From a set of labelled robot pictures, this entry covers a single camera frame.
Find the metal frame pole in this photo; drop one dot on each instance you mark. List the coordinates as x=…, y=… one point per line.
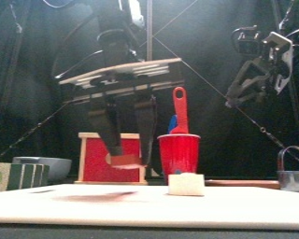
x=149, y=29

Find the blue utensil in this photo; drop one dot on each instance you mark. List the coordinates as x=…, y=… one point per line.
x=172, y=123

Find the green striped box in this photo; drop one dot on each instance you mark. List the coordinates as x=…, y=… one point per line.
x=16, y=176

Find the small metal bucket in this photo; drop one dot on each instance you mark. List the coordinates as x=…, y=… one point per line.
x=294, y=174

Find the white cutting board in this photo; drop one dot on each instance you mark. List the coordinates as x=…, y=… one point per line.
x=156, y=205

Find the red wooden framed box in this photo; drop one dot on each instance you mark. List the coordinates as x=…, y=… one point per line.
x=99, y=161

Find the grey bowl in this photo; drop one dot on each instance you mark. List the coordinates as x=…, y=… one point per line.
x=52, y=166

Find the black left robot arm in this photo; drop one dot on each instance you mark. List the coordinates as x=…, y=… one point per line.
x=115, y=37

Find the wooden board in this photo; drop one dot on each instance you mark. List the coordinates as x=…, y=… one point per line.
x=240, y=183

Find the red plastic cup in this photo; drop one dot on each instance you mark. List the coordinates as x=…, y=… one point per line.
x=179, y=155

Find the orange salmon slice toy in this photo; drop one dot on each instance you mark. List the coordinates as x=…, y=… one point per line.
x=125, y=161

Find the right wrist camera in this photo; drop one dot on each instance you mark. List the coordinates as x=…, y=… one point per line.
x=246, y=42

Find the white rice block toy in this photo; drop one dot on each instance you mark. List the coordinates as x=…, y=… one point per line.
x=185, y=184

